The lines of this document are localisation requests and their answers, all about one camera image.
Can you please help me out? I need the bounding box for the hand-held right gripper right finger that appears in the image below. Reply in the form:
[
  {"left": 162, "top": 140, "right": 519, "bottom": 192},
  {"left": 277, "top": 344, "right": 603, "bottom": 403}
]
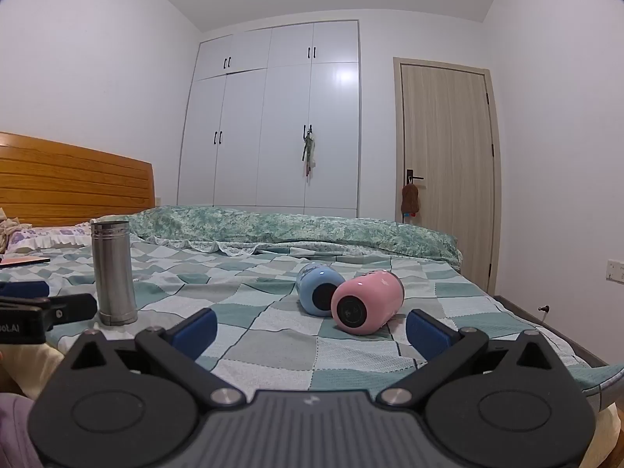
[{"left": 378, "top": 309, "right": 581, "bottom": 407}]

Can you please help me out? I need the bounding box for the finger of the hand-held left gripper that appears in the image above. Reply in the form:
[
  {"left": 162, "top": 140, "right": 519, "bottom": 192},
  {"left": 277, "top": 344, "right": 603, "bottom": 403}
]
[
  {"left": 0, "top": 281, "right": 51, "bottom": 298},
  {"left": 0, "top": 294, "right": 99, "bottom": 326}
]

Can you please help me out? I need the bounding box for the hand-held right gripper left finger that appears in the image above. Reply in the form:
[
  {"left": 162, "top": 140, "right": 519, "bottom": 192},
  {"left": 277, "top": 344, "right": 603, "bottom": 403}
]
[{"left": 46, "top": 309, "right": 245, "bottom": 408}]

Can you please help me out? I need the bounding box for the pink cup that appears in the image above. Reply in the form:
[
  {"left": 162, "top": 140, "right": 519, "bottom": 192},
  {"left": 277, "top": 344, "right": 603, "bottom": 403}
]
[{"left": 330, "top": 270, "right": 406, "bottom": 336}]

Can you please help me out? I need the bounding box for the blue cup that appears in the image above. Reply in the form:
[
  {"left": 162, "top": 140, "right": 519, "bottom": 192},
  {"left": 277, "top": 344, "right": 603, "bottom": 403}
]
[{"left": 295, "top": 262, "right": 347, "bottom": 317}]

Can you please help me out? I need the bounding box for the cream cloth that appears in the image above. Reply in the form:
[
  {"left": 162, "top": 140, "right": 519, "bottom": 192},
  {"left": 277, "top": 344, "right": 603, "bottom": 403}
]
[{"left": 0, "top": 342, "right": 76, "bottom": 401}]

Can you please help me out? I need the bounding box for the purple floral pillow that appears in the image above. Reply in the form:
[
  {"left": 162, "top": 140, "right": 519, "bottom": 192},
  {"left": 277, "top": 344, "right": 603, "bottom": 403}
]
[{"left": 4, "top": 224, "right": 94, "bottom": 255}]

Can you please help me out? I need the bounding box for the stainless steel thermos flask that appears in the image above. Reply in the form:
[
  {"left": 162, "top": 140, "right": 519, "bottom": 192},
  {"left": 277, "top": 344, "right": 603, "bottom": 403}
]
[{"left": 90, "top": 220, "right": 138, "bottom": 327}]

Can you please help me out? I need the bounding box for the green checked bed sheet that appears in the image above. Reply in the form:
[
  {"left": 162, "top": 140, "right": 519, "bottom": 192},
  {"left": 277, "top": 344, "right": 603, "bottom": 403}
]
[{"left": 0, "top": 240, "right": 624, "bottom": 398}]

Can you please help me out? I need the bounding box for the purple cloth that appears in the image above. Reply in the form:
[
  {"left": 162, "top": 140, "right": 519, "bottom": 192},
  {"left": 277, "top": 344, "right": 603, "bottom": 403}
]
[{"left": 0, "top": 392, "right": 46, "bottom": 468}]

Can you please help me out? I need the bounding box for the wooden headboard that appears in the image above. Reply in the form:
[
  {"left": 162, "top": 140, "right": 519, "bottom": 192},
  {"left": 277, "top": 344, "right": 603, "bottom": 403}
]
[{"left": 0, "top": 131, "right": 156, "bottom": 229}]

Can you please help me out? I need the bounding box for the green floral quilt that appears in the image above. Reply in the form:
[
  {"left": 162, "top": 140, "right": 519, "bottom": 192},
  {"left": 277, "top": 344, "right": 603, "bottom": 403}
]
[{"left": 90, "top": 205, "right": 463, "bottom": 265}]

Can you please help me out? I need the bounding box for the light wooden door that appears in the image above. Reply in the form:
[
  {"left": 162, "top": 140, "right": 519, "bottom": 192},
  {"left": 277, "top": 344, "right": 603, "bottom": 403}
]
[{"left": 393, "top": 57, "right": 503, "bottom": 298}]

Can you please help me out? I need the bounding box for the green hanging ornament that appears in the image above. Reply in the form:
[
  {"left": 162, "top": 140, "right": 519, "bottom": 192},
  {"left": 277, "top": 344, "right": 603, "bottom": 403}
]
[{"left": 301, "top": 126, "right": 318, "bottom": 182}]

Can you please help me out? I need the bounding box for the white wardrobe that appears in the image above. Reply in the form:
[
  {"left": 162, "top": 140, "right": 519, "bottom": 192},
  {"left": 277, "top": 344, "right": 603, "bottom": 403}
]
[{"left": 176, "top": 20, "right": 362, "bottom": 219}]

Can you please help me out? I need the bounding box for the dark grey bed frame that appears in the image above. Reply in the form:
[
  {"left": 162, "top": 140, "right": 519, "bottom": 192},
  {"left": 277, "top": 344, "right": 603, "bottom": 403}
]
[{"left": 491, "top": 294, "right": 611, "bottom": 369}]

